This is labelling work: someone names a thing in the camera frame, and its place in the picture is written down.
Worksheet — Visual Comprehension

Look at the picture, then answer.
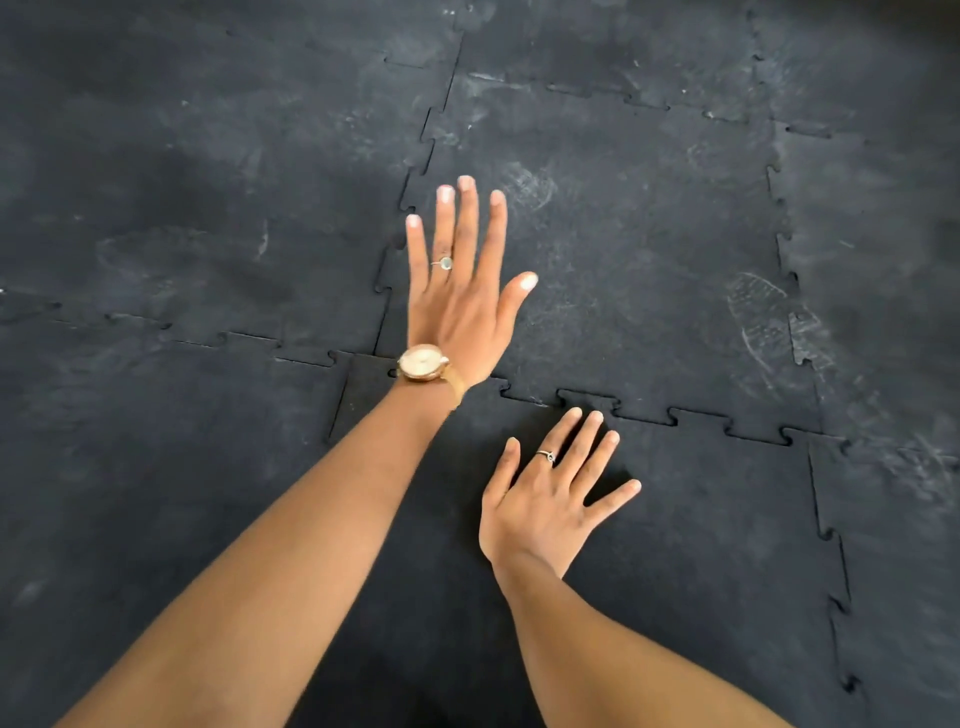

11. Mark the gold wristwatch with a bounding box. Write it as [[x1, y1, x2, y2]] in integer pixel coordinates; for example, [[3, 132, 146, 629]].
[[395, 343, 468, 411]]

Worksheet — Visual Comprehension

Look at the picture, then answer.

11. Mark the person's right hand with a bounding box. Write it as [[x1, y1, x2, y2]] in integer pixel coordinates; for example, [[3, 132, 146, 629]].
[[478, 407, 643, 582]]

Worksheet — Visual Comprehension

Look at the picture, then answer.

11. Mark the person's right forearm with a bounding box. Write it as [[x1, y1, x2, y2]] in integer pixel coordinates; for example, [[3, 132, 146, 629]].
[[491, 555, 795, 728]]

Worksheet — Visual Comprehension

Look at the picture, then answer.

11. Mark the person's left hand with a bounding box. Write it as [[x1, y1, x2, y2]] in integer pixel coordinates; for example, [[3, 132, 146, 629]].
[[404, 174, 540, 390]]

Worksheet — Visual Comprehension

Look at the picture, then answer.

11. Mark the person's left forearm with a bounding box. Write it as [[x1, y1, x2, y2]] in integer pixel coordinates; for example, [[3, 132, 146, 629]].
[[56, 377, 460, 728]]

